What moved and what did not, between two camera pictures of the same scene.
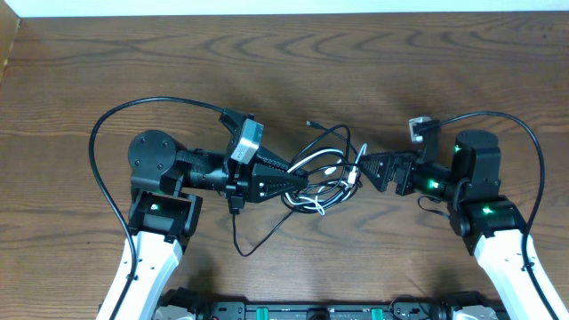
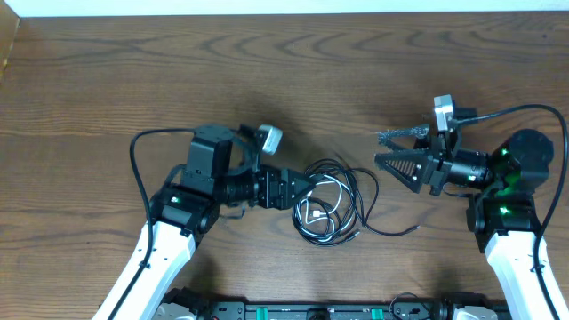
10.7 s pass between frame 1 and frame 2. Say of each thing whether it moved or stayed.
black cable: moved
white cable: moved
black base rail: stayed
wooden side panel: stayed
